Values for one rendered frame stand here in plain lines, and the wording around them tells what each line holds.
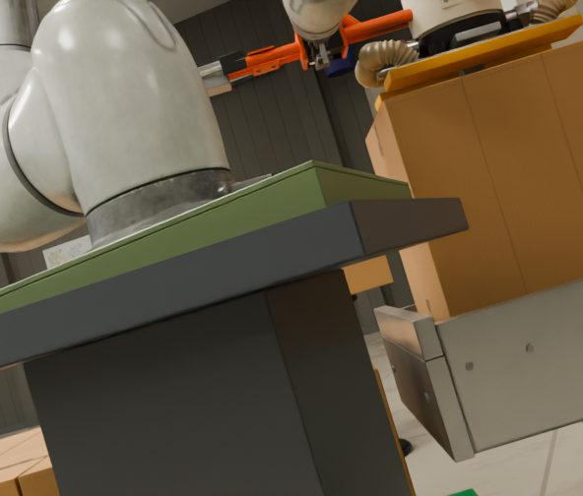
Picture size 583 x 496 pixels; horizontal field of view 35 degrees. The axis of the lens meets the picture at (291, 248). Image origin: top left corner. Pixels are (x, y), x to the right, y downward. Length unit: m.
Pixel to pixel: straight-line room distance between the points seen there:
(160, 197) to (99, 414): 0.20
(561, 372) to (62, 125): 0.80
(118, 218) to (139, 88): 0.12
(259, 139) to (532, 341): 9.19
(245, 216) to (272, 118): 9.71
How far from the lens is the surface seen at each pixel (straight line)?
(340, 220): 0.63
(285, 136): 10.37
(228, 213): 0.74
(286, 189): 0.72
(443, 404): 1.36
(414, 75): 1.61
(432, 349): 1.35
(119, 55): 0.92
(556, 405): 1.40
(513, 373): 1.38
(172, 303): 0.68
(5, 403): 12.34
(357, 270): 3.36
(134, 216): 0.88
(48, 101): 0.95
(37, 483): 1.58
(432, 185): 1.50
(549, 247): 1.53
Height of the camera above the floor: 0.70
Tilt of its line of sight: 2 degrees up
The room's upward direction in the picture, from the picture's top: 17 degrees counter-clockwise
